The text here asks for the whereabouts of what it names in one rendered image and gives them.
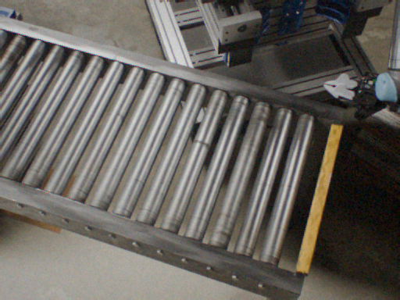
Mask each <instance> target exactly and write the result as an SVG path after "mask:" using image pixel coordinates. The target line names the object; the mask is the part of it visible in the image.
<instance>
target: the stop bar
mask: <svg viewBox="0 0 400 300"><path fill-rule="evenodd" d="M342 129H343V126H342V125H340V124H336V123H332V126H331V129H330V133H329V138H328V141H327V145H326V151H325V153H324V156H323V163H322V166H321V168H320V175H319V178H318V181H317V184H316V190H315V194H314V196H313V201H312V206H311V209H310V214H309V218H308V223H307V226H306V229H305V236H304V238H303V241H302V248H301V251H300V254H299V257H298V264H297V266H296V269H295V273H296V274H298V275H300V276H304V277H307V276H308V274H309V270H310V267H311V261H312V258H313V253H314V252H315V250H316V249H315V245H316V238H317V234H318V232H319V229H320V221H321V219H322V215H323V209H324V206H325V203H326V197H327V192H328V190H329V184H330V179H331V176H332V171H333V168H334V164H335V158H336V154H337V152H338V148H339V146H340V145H339V142H340V139H341V132H342Z"/></svg>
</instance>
